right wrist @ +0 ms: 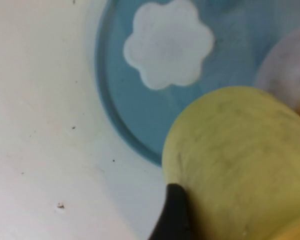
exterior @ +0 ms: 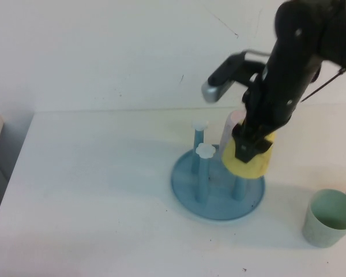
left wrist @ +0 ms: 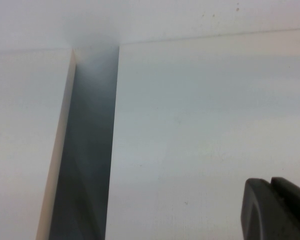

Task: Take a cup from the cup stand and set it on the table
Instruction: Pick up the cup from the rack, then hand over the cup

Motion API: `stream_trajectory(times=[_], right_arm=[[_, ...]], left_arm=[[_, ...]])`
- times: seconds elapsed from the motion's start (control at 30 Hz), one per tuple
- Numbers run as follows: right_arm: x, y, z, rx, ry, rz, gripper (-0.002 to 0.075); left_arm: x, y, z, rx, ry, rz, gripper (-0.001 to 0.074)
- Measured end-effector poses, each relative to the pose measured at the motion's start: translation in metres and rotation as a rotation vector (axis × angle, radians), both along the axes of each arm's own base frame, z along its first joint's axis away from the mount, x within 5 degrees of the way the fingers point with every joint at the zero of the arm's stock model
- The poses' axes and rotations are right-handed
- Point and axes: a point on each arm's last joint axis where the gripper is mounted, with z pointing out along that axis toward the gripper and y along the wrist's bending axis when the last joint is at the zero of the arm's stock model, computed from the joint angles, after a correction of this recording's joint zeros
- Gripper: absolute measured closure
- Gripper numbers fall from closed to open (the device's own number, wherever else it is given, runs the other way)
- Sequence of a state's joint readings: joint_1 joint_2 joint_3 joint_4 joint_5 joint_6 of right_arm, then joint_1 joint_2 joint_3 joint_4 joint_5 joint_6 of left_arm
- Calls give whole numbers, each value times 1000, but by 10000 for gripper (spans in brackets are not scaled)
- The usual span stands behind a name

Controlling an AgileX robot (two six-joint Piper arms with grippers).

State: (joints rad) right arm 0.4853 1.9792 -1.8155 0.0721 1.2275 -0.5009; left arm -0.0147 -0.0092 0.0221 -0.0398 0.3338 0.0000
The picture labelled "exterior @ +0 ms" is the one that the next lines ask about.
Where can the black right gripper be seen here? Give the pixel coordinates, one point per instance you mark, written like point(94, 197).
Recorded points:
point(271, 109)

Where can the yellow plastic cup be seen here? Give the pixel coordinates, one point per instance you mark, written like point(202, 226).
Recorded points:
point(248, 170)

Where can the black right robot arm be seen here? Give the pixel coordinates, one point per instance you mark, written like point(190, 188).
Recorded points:
point(334, 29)

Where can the pink plastic cup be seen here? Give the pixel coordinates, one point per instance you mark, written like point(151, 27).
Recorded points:
point(232, 127)

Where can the green plastic cup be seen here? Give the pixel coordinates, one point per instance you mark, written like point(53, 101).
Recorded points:
point(320, 231)

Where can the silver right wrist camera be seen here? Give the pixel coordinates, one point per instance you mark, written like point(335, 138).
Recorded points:
point(216, 93)

